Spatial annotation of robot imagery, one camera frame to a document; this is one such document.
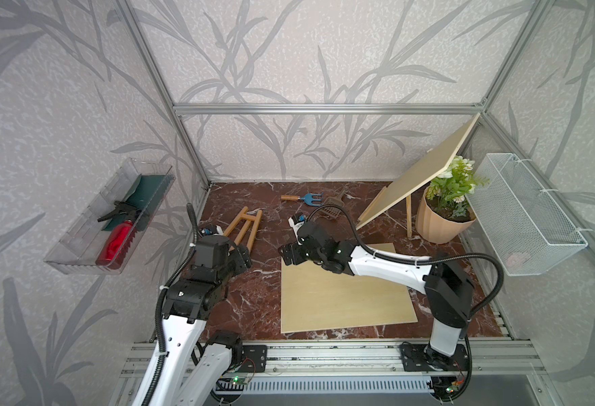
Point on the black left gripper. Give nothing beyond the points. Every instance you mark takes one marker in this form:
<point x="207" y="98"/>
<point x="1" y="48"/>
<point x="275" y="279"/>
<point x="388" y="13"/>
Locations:
<point x="241" y="257"/>

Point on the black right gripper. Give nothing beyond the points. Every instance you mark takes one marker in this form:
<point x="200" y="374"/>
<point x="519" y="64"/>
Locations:
<point x="284" y="253"/>

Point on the small wooden easel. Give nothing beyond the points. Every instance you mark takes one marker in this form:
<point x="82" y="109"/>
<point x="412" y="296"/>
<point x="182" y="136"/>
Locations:
<point x="247" y="223"/>

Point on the light plywood board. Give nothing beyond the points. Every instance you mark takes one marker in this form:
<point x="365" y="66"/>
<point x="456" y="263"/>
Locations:
<point x="313" y="299"/>

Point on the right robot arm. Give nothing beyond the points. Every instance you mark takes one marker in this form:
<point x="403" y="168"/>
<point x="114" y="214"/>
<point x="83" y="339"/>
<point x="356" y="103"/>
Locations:
<point x="449" y="289"/>

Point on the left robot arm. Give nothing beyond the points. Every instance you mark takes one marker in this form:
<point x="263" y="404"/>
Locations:
<point x="175" y="374"/>

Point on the blue garden fork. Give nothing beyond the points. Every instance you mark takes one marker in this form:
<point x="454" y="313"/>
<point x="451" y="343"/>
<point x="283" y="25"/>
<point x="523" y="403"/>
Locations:
<point x="314" y="200"/>

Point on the brown slotted scoop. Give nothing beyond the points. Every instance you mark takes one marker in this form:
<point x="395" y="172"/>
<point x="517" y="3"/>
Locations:
<point x="332" y="206"/>

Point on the green flat sheet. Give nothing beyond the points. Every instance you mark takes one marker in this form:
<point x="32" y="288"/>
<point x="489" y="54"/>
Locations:
<point x="143" y="197"/>

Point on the red spray bottle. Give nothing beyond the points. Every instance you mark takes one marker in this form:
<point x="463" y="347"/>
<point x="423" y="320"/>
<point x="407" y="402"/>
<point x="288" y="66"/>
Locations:
<point x="115" y="250"/>

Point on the beige ribbed flower pot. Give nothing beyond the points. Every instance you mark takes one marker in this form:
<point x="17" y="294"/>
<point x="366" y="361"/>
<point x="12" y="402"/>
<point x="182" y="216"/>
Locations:
<point x="436" y="229"/>

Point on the green white-flowered plant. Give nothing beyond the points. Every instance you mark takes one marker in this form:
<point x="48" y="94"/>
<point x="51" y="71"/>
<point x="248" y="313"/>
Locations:
<point x="447" y="194"/>

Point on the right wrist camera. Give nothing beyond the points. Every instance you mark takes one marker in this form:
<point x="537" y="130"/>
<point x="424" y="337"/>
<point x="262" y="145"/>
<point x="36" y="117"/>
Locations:
<point x="296" y="222"/>

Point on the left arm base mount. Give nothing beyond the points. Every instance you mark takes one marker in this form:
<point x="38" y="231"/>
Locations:
<point x="252" y="359"/>

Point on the aluminium frame rails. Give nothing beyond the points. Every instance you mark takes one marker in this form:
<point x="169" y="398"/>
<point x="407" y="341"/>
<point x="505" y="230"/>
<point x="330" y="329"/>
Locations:
<point x="548" y="102"/>

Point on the clear plastic wall bin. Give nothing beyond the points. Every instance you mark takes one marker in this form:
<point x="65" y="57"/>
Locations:
<point x="105" y="235"/>

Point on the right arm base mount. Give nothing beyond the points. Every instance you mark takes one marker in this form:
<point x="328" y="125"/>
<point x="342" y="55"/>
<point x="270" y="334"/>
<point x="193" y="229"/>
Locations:
<point x="421" y="358"/>

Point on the white wire mesh basket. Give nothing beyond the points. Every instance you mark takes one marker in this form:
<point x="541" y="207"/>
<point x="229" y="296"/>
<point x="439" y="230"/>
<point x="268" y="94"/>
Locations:
<point x="518" y="214"/>

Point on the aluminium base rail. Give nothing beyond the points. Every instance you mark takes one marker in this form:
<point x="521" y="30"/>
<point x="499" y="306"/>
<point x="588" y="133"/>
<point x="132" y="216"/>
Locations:
<point x="374" y="366"/>

